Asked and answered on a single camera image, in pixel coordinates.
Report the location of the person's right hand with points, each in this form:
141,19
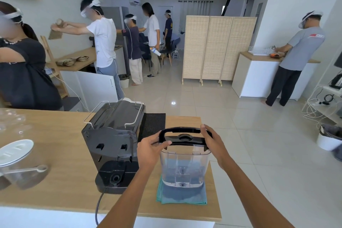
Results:
220,150

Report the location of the person's left hand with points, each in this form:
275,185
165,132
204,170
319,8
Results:
148,153

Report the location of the person's right thumb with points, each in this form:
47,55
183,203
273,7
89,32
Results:
209,145

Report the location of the person's left thumb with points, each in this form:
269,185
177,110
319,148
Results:
164,145

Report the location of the black water tank lid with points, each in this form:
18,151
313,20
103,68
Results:
184,137

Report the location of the person's right forearm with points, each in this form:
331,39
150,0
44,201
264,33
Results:
253,195

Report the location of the person's left forearm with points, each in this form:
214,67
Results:
128,198

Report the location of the black rubber bar mat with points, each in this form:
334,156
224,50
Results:
153,125

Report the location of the clear plastic water tank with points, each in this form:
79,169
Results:
184,166

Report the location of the black coffee machine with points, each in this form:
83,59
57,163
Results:
112,139

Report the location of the teal microfibre cloth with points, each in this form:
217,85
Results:
181,197

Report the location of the small white waste bin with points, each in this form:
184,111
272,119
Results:
124,80

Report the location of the white counter with wooden top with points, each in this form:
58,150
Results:
88,86
253,78

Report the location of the black chair with wooden legs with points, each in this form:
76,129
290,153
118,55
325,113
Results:
167,52

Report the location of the beige folding screen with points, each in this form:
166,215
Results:
213,48

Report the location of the white dish rack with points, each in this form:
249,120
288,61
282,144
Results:
257,51

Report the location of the white power strip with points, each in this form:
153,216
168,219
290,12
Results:
319,103

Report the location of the white bin with black bag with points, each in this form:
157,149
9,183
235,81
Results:
330,137

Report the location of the bundle of brown paper bags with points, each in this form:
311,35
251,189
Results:
70,61

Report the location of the white curtain with black rod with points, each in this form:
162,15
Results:
196,8

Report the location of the clear plastic measuring spoon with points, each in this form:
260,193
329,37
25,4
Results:
29,169

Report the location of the grey refrigerator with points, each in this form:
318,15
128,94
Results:
115,15

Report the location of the wooden ladder rack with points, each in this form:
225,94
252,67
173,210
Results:
53,59

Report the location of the clear jar with white lid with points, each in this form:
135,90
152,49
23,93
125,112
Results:
24,166

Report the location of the group of clear glasses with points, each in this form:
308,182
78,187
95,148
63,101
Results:
12,122

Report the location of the black monitor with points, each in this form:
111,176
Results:
338,60

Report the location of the brown paper bag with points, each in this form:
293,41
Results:
54,34

